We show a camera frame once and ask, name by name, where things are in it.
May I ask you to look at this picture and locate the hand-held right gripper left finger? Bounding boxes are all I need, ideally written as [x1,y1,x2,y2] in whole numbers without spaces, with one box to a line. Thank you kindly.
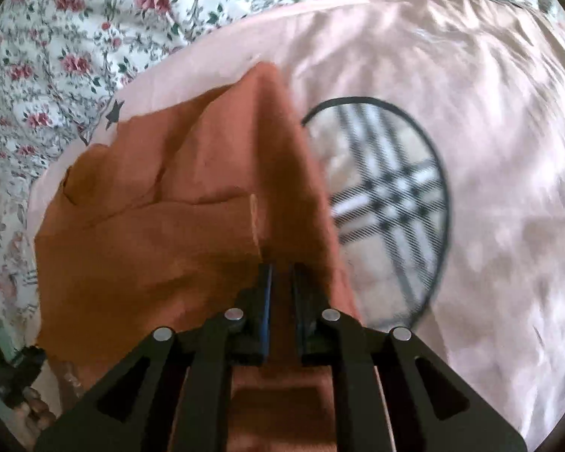
[34,263,275,452]

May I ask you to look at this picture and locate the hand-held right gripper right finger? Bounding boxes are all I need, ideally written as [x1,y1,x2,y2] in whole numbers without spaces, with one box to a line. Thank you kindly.
[289,263,529,452]

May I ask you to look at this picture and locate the rust orange knit garment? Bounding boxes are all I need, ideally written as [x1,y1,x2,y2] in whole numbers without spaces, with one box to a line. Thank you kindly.
[34,62,382,452]

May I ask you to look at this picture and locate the person's left hand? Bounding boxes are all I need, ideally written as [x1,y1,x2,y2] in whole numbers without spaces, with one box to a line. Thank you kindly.
[13,385,60,450]

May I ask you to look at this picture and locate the pink plaid-print bed sheet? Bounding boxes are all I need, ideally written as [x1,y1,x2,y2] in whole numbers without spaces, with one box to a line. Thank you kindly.
[26,0,565,448]

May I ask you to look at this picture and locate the white rose floral quilt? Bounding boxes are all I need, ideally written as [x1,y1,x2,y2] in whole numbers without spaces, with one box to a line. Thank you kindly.
[0,0,563,373]

